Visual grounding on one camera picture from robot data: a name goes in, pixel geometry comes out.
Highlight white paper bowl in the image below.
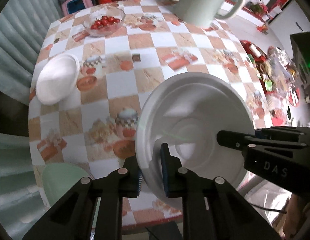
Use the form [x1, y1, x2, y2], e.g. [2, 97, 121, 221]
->
[35, 54, 81, 105]
[135, 72, 255, 210]

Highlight black cable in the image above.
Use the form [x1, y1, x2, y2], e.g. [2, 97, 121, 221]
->
[145, 226, 167, 240]
[252, 202, 287, 215]

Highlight green square plate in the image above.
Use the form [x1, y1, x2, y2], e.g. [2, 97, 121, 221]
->
[42, 162, 93, 212]

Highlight red tray of snacks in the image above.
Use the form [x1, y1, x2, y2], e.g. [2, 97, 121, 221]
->
[240, 39, 303, 125]

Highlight red shelf with greens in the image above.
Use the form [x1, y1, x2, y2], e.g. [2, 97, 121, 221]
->
[225, 0, 281, 25]

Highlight pale pleated curtain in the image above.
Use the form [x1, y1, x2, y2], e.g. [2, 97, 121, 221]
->
[0, 0, 63, 230]

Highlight person's right forearm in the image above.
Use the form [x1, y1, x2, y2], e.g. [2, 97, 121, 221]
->
[283, 195, 310, 240]

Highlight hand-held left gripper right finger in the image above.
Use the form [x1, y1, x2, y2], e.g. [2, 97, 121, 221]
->
[160, 143, 281, 240]

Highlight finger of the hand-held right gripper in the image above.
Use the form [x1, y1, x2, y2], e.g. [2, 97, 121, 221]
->
[255, 127, 306, 142]
[217, 129, 308, 153]

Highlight glass bowl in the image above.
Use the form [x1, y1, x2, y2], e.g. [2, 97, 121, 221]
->
[83, 6, 126, 37]

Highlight checkered printed tablecloth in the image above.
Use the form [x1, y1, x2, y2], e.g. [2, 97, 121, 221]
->
[28, 0, 273, 227]

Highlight pile of cherry tomatoes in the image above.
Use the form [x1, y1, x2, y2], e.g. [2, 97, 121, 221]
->
[90, 15, 121, 30]

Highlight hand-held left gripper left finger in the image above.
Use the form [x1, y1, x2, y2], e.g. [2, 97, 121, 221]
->
[22, 155, 143, 240]

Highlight pale green electric kettle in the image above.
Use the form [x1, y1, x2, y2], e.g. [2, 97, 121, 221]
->
[171, 0, 244, 28]

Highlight pink plastic stool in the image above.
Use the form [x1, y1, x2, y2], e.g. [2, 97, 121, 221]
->
[61, 0, 95, 15]

